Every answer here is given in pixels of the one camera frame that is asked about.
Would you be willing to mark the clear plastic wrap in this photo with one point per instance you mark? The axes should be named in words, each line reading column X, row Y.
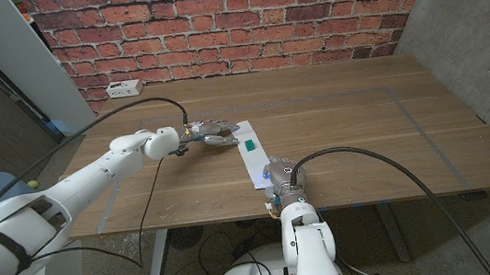
column 125, row 246

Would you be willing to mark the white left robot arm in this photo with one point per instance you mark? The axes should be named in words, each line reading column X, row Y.
column 70, row 190

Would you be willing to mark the grey table leg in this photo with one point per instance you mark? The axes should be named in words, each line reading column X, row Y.
column 401, row 249

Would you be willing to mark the yellow-green ball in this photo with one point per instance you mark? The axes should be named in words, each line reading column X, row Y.
column 33, row 184

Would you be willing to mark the white table leg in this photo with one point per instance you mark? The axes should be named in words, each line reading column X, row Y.
column 158, row 254

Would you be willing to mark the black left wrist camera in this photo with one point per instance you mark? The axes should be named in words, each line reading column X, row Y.
column 179, row 151

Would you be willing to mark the red brick print backdrop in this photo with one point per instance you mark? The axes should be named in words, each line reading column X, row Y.
column 231, row 18

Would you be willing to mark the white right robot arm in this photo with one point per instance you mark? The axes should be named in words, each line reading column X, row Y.
column 309, row 250

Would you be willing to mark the white power strip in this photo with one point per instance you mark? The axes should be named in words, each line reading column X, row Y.
column 124, row 88

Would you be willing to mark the black round floor fan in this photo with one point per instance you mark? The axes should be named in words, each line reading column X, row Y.
column 185, row 238

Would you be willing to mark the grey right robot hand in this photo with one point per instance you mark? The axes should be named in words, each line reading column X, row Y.
column 284, row 179

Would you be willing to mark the white receipt paper strip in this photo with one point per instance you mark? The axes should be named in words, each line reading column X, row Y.
column 255, row 164

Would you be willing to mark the small teal blue block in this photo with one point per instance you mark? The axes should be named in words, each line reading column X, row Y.
column 249, row 145

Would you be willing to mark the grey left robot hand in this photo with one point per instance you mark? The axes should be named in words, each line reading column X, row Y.
column 207, row 129

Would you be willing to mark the white upright panel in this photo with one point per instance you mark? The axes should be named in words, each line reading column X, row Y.
column 18, row 57

